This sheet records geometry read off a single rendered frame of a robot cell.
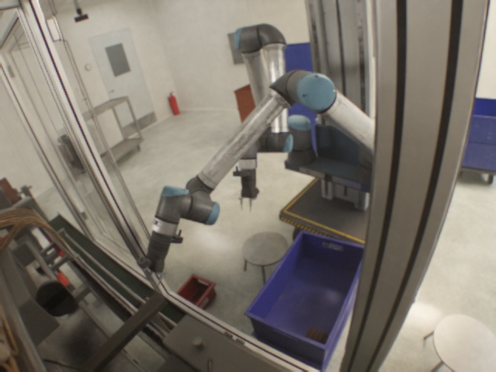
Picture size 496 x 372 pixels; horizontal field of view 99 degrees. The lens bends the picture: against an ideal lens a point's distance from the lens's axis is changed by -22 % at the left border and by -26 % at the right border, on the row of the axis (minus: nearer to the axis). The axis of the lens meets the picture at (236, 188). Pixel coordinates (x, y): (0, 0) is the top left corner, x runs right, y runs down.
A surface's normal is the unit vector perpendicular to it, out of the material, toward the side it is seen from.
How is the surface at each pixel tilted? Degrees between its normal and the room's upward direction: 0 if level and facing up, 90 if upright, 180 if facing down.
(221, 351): 0
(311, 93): 85
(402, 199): 90
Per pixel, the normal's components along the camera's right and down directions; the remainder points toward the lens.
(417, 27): -0.58, 0.54
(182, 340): -0.20, -0.82
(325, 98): 0.16, 0.43
